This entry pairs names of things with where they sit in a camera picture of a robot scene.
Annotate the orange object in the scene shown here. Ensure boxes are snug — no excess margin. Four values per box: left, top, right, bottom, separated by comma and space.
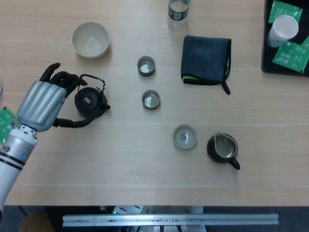
20, 211, 54, 232

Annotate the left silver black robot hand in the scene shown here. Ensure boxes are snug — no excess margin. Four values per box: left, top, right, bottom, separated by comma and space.
16, 62, 95, 132

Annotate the aluminium profile rail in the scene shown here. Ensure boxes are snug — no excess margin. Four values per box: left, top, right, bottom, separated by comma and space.
62, 213, 280, 227

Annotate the white paper cup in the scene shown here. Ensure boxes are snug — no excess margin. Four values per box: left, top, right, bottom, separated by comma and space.
266, 14, 299, 48

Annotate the black plastic tray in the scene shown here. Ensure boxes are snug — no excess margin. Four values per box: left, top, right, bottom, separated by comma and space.
261, 0, 309, 77

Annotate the dark ceramic pitcher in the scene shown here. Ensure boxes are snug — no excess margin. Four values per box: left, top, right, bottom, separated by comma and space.
206, 132, 241, 171

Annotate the green tea packet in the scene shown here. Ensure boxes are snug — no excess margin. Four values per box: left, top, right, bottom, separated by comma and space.
272, 40, 307, 73
300, 35, 309, 58
0, 106, 22, 145
268, 0, 303, 24

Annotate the dark cylindrical teacup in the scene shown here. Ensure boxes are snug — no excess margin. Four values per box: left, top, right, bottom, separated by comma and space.
141, 89, 161, 111
137, 56, 156, 77

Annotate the black cast iron teapot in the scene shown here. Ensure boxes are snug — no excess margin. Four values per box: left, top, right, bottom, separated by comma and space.
74, 73, 111, 119

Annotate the grey folded microfiber cloth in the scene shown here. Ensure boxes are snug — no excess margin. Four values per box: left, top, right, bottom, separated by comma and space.
181, 35, 232, 95

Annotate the clear plastic water bottle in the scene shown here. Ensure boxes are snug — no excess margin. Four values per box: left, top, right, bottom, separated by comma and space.
167, 0, 191, 29

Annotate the beige bowl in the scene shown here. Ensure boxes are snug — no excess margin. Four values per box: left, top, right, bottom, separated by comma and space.
71, 22, 110, 59

